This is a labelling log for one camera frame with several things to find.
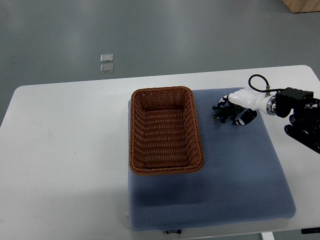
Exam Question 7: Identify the upper metal floor plate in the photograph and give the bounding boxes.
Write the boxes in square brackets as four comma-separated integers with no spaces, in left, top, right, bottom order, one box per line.
[100,53,114,63]

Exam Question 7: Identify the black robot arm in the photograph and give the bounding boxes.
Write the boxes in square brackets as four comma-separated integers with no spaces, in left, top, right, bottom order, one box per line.
[275,87,320,153]

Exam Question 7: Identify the blue quilted mat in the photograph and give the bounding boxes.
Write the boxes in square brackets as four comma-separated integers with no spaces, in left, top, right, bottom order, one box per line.
[128,88,296,231]

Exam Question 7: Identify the wooden box corner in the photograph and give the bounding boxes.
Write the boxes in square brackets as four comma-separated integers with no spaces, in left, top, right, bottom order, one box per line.
[282,0,320,14]

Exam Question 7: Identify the black table handle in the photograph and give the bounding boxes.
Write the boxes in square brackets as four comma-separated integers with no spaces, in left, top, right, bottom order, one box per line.
[301,227,320,235]

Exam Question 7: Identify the brown wicker basket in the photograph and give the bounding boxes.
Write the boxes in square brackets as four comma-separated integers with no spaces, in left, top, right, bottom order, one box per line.
[128,86,205,176]

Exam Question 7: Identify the table control panel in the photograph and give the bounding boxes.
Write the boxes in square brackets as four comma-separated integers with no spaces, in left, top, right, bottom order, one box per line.
[165,229,182,235]

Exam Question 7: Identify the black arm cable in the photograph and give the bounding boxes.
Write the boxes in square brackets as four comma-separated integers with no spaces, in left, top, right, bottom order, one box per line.
[248,74,286,97]

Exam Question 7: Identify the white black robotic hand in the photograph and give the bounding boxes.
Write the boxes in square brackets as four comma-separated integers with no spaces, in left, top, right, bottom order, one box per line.
[216,88,276,126]

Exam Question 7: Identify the dark toy crocodile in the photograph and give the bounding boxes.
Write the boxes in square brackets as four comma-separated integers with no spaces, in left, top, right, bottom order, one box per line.
[212,105,245,123]

